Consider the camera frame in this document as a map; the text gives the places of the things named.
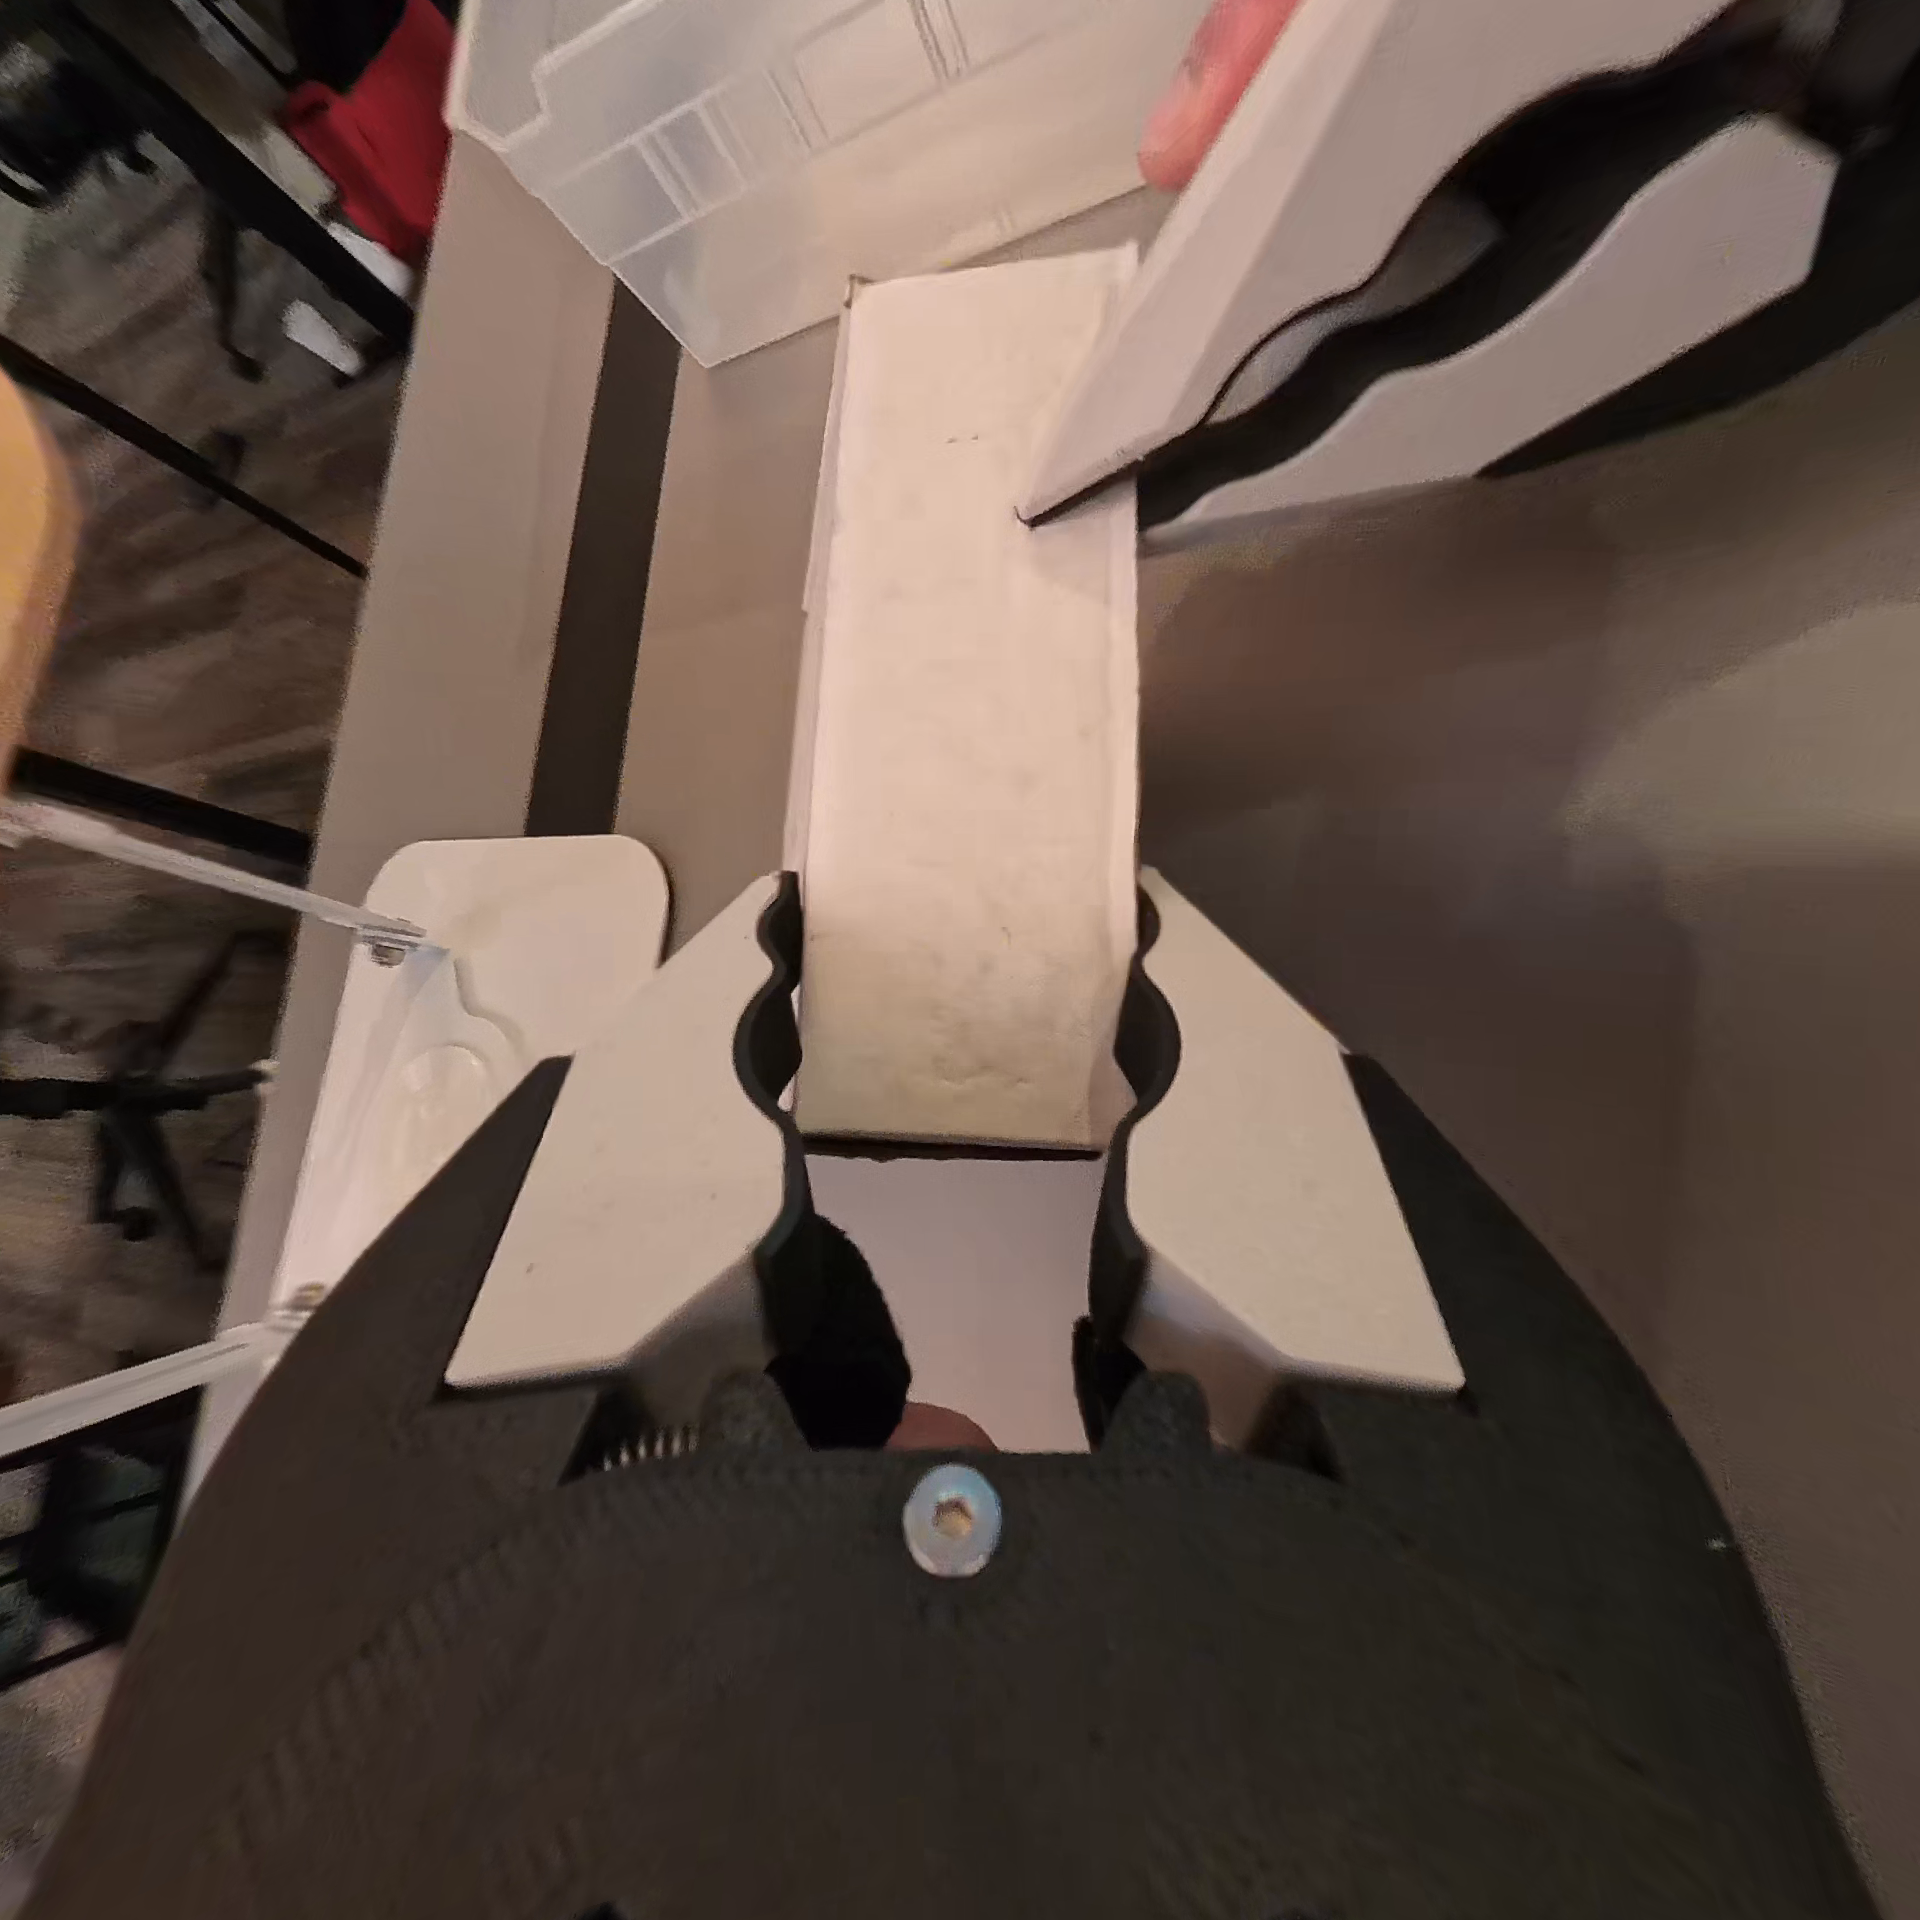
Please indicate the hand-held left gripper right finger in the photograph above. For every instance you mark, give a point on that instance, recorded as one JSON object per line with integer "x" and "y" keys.
{"x": 1276, "y": 1200}

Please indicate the black office chair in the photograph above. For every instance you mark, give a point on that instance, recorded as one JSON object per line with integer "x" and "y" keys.
{"x": 135, "y": 1109}

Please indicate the clear plastic bin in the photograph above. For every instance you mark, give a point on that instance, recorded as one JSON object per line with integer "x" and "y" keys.
{"x": 749, "y": 149}

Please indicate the person's left hand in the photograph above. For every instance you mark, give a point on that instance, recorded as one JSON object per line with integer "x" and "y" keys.
{"x": 938, "y": 1430}

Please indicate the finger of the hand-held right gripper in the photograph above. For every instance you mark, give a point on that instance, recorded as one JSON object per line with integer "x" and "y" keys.
{"x": 1349, "y": 149}
{"x": 1620, "y": 301}

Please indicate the red plastic crate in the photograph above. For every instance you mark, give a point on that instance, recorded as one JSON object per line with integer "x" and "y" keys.
{"x": 376, "y": 120}

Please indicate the white cardboard box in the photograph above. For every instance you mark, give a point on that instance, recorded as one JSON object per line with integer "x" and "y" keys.
{"x": 960, "y": 720}

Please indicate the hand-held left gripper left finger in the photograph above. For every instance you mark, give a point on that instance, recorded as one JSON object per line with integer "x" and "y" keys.
{"x": 628, "y": 1200}

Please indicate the black metal rack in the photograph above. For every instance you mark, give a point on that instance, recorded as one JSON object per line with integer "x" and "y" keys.
{"x": 224, "y": 224}

